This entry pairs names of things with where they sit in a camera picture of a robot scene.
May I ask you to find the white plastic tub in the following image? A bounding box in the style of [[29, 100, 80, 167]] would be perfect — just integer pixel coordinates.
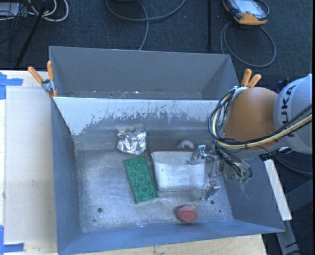
[[150, 149, 209, 192]]

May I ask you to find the red round toy fruit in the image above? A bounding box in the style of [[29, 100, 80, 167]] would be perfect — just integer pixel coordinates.
[[175, 204, 199, 223]]

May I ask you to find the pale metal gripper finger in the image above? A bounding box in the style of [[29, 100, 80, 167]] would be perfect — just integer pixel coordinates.
[[187, 144, 208, 166], [200, 178, 222, 202]]

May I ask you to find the dark green flat block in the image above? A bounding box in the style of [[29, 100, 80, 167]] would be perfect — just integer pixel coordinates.
[[122, 156, 159, 205]]

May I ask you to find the crumpled silver foil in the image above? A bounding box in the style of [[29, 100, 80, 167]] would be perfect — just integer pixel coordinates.
[[116, 130, 147, 156]]

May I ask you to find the pale wood flat board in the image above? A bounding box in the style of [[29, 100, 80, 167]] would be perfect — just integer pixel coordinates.
[[4, 84, 57, 245]]

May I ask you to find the grey metal bin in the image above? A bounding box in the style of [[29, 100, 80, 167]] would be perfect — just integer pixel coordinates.
[[48, 45, 286, 255]]

